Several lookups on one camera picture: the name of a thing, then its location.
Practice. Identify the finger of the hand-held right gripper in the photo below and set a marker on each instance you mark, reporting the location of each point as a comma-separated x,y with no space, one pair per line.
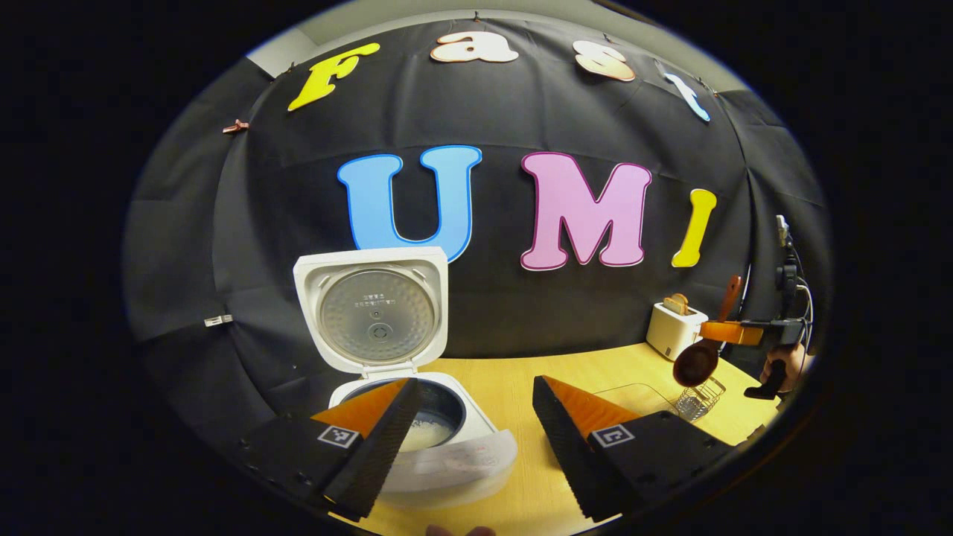
730,333

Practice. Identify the copper cloth clip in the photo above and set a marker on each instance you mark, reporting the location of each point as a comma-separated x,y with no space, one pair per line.
235,127

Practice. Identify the black backdrop cloth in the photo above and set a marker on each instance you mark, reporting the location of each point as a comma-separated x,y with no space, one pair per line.
521,112

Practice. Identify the white toaster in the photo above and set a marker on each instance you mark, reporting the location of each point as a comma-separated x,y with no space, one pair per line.
674,336

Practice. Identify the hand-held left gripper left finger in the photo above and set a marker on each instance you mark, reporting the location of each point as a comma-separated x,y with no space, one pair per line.
387,447

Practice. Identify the white rice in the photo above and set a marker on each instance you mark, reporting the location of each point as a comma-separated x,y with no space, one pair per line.
428,438

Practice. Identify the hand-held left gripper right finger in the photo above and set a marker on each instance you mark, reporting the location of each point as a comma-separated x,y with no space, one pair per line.
569,447

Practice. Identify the toast bread slice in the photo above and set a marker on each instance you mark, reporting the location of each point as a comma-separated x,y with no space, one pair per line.
677,304

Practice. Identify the white rice cooker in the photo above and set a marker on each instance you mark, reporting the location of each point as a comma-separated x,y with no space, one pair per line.
376,316

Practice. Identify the white cloth clip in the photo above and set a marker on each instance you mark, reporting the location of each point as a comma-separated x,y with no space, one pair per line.
218,320

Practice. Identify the brown wooden spoon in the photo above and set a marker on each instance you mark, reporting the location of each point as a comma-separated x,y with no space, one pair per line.
696,363

